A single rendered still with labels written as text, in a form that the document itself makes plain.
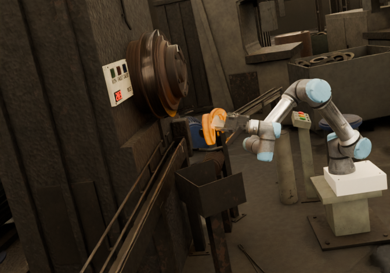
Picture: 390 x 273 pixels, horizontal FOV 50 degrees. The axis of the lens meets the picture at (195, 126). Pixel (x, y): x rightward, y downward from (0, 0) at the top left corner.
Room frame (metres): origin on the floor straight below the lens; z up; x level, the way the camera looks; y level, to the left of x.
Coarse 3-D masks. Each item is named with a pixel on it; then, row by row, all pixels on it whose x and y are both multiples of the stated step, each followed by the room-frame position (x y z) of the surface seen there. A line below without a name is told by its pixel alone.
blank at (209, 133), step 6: (204, 114) 2.03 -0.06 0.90; (210, 114) 2.05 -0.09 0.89; (204, 120) 1.98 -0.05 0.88; (210, 120) 2.02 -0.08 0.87; (204, 126) 1.96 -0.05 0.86; (210, 126) 1.99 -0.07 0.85; (204, 132) 1.95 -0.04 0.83; (210, 132) 1.96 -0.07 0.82; (210, 138) 1.95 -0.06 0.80; (210, 144) 1.99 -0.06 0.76
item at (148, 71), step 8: (160, 32) 2.29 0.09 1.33; (144, 40) 2.15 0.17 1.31; (152, 40) 2.11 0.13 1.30; (144, 48) 2.10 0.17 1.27; (152, 48) 2.08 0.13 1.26; (144, 56) 2.07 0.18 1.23; (152, 56) 2.05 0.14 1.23; (144, 64) 2.06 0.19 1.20; (152, 64) 2.03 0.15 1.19; (144, 72) 2.05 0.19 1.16; (152, 72) 2.03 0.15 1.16; (144, 80) 2.04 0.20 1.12; (152, 80) 2.03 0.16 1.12; (152, 88) 2.04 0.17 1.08; (152, 96) 2.05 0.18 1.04; (160, 96) 2.05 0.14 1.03; (152, 104) 2.08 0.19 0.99; (160, 104) 2.06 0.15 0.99; (160, 112) 2.13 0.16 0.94; (168, 112) 2.14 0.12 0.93
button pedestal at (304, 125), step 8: (296, 120) 2.66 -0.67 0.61; (304, 120) 2.66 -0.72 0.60; (304, 128) 2.72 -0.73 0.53; (304, 136) 2.72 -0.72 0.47; (304, 144) 2.72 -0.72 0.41; (304, 152) 2.72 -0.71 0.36; (304, 160) 2.72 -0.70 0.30; (312, 160) 2.71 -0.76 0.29; (304, 168) 2.72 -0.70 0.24; (312, 168) 2.71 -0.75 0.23; (304, 176) 2.73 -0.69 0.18; (312, 176) 2.71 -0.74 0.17; (304, 192) 2.83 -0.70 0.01; (312, 192) 2.72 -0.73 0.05; (304, 200) 2.70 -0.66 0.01; (312, 200) 2.68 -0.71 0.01; (320, 200) 2.66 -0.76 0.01
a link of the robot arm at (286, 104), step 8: (288, 88) 2.17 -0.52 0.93; (288, 96) 2.13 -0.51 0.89; (280, 104) 2.13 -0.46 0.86; (288, 104) 2.12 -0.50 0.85; (296, 104) 2.13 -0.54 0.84; (272, 112) 2.12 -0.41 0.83; (280, 112) 2.10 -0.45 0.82; (288, 112) 2.13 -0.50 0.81; (264, 120) 2.11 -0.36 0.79; (272, 120) 2.08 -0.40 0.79; (280, 120) 2.10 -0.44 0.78; (256, 136) 2.05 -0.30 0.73; (248, 144) 2.04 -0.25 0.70
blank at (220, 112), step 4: (216, 108) 2.69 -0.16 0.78; (220, 108) 2.68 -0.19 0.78; (212, 112) 2.65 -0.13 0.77; (216, 112) 2.65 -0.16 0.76; (220, 112) 2.68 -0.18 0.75; (224, 112) 2.70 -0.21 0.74; (212, 116) 2.63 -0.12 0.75; (220, 116) 2.70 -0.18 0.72; (224, 116) 2.70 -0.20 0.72; (224, 120) 2.69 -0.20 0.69
